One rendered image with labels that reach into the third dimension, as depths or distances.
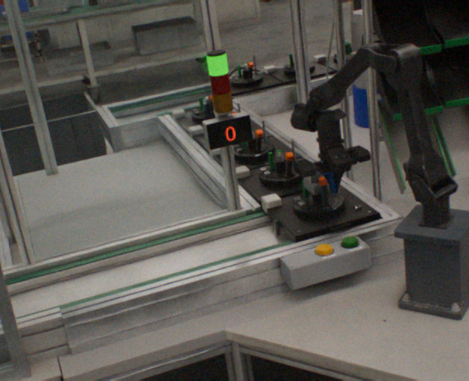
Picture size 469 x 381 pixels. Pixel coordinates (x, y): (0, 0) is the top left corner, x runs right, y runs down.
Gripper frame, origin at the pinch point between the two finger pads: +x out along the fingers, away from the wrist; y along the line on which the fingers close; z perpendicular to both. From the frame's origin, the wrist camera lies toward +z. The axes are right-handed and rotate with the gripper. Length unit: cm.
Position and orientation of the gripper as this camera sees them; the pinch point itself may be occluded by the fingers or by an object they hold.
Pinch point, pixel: (333, 180)
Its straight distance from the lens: 193.5
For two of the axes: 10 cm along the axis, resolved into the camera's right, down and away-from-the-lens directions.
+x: 1.4, 9.2, 3.7
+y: 9.3, -2.5, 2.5
